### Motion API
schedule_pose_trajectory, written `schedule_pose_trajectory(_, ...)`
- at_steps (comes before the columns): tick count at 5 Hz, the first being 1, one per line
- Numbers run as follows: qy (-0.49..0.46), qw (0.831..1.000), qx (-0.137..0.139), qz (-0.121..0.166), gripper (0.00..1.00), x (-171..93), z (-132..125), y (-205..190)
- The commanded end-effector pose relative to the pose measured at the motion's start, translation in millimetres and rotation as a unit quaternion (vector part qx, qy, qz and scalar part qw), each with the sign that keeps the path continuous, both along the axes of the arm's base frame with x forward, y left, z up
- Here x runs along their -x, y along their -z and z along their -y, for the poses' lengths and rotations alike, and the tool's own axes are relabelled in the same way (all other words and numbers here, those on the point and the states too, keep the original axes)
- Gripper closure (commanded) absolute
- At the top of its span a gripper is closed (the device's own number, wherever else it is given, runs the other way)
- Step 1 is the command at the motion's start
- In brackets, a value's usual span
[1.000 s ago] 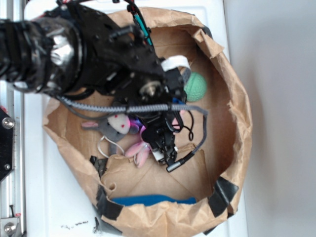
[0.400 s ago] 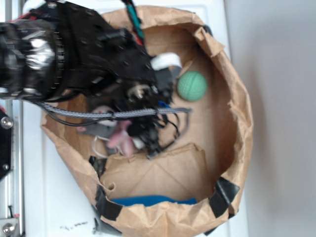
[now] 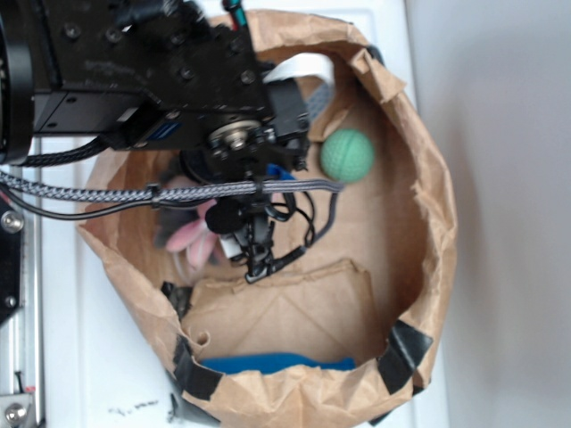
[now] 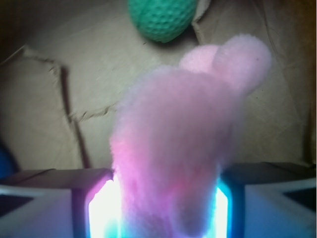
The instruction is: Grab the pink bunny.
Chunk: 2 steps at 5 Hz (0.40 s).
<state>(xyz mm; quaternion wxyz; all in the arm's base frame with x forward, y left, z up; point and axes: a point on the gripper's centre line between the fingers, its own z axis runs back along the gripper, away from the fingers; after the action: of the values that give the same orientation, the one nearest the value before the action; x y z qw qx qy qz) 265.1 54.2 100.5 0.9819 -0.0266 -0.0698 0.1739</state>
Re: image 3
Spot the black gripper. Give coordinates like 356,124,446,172
179,127,310,284

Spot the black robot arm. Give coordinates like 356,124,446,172
1,1,310,282

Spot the grey plush donkey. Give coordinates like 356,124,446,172
153,200,217,271

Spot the green dimpled ball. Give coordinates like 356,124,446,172
319,128,375,183

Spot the brown paper bag bin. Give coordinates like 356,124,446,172
78,10,458,427

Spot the blue plastic object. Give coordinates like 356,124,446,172
201,353,356,375

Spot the grey braided cable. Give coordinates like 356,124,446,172
0,171,345,249

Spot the black mounting bracket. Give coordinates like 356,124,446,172
0,196,25,325

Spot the black thin cable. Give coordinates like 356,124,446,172
0,186,211,222

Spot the aluminium frame rail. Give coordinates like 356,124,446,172
0,133,47,428

